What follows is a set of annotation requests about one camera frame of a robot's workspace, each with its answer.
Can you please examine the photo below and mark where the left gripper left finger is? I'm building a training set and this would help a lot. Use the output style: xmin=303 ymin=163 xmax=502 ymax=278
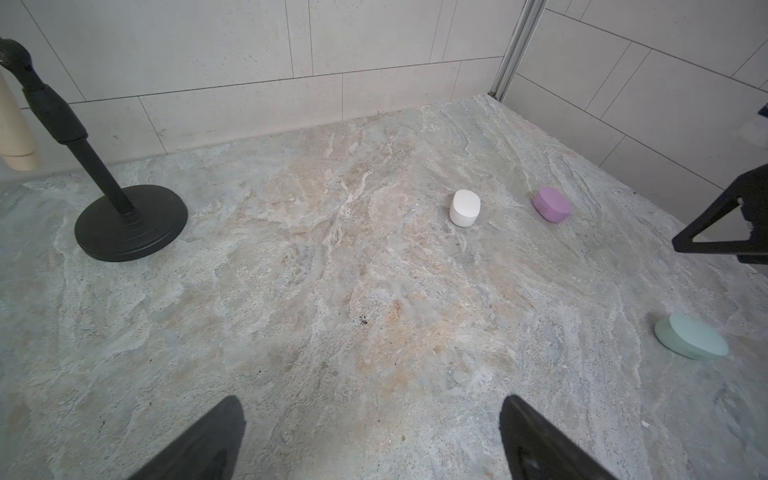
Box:
xmin=130 ymin=395 xmax=247 ymax=479

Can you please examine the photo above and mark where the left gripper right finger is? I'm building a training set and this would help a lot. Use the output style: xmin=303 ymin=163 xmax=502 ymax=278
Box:
xmin=499 ymin=395 xmax=615 ymax=480

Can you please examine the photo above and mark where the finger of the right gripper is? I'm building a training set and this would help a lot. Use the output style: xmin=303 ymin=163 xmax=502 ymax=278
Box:
xmin=672 ymin=165 xmax=767 ymax=265

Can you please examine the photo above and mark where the mint green earbud case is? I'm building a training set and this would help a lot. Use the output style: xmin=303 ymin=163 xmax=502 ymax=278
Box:
xmin=653 ymin=313 xmax=729 ymax=360

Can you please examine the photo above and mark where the purple earbud case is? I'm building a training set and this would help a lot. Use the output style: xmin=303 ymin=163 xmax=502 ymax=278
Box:
xmin=532 ymin=187 xmax=573 ymax=223

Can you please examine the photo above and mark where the white earbud case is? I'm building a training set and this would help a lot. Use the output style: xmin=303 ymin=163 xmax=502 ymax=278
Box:
xmin=449 ymin=189 xmax=481 ymax=228

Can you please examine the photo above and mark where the black microphone stand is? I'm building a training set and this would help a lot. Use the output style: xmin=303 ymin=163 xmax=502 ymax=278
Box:
xmin=1 ymin=39 xmax=188 ymax=262

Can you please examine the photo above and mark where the beige microphone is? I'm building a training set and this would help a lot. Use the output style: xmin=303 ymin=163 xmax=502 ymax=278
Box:
xmin=0 ymin=76 xmax=41 ymax=172

